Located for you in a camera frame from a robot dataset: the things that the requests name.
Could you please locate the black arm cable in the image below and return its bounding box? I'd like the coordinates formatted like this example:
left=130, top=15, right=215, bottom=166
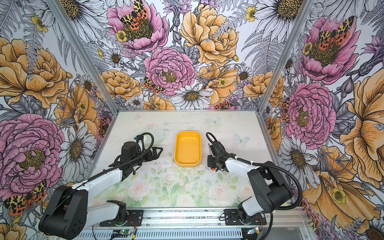
left=205, top=131, right=304, bottom=211
left=83, top=132, right=155, bottom=184

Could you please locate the aluminium corner post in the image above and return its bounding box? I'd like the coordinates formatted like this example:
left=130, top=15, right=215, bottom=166
left=47, top=1, right=119, bottom=117
left=258, top=0, right=315, bottom=114

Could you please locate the left aluminium corner post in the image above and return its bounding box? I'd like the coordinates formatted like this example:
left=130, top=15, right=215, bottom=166
left=47, top=1, right=119, bottom=117

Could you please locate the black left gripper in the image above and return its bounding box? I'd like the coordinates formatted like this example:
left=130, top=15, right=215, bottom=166
left=131, top=147, right=163, bottom=167

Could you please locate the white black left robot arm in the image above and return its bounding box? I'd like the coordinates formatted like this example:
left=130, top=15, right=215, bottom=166
left=39, top=140, right=163, bottom=240

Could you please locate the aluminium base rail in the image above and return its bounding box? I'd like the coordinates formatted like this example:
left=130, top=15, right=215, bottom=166
left=77, top=207, right=316, bottom=240

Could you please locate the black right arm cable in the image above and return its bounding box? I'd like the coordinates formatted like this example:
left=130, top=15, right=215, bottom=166
left=205, top=131, right=304, bottom=211

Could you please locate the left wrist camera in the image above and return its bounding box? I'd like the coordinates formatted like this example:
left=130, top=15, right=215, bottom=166
left=134, top=134, right=151, bottom=149

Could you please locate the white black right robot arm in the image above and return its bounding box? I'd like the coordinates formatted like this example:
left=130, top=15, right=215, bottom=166
left=208, top=142, right=293, bottom=224

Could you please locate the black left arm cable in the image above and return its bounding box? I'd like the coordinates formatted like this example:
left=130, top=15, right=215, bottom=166
left=83, top=132, right=155, bottom=184

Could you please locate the right aluminium corner post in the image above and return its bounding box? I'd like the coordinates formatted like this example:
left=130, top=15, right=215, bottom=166
left=258, top=0, right=315, bottom=114

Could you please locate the yellow plastic bin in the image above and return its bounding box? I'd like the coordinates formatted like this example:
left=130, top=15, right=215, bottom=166
left=174, top=131, right=202, bottom=168

